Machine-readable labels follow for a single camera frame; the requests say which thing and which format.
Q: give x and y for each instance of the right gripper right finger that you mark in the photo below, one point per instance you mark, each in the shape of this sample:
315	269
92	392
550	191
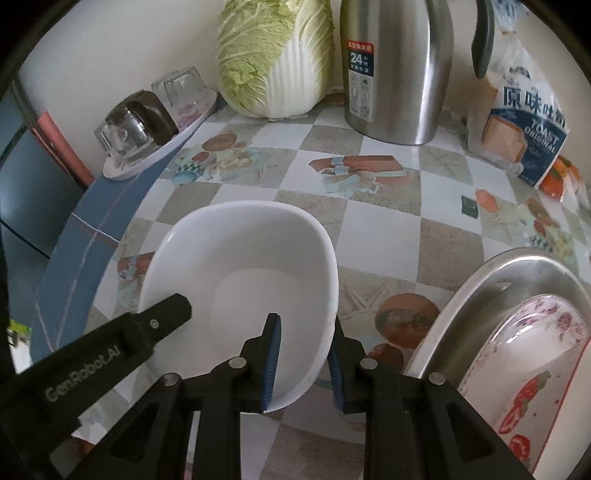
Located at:
415	428

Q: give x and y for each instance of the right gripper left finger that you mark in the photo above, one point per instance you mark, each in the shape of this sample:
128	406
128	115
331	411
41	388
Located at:
197	417

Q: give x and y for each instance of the large steel plate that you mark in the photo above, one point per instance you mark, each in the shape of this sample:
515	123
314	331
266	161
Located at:
484	301

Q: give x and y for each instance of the pink floral plate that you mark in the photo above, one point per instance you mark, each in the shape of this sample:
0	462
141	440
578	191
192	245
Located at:
536	332

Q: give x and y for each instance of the white deep bowl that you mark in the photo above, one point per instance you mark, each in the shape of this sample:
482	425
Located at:
237	262

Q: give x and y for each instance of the red rimmed strawberry bowl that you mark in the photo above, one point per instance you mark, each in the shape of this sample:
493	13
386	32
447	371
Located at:
525	414

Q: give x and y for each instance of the checkered patterned tablecloth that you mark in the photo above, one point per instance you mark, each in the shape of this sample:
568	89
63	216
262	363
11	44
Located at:
404	220

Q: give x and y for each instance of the orange snack packet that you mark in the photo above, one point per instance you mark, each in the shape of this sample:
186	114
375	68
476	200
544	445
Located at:
562	172

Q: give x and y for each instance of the toast bread bag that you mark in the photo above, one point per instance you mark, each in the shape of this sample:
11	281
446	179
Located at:
515	120

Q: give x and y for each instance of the upturned drinking glass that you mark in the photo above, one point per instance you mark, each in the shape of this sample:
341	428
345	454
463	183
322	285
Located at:
179	90

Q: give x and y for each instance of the steel thermos jug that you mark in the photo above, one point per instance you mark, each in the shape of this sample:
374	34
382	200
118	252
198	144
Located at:
396	63

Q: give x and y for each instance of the napa cabbage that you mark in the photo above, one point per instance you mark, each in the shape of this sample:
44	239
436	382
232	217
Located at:
275	58

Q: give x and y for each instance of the glass teapot brown handle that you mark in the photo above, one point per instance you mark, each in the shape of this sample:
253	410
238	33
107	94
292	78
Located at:
135	128

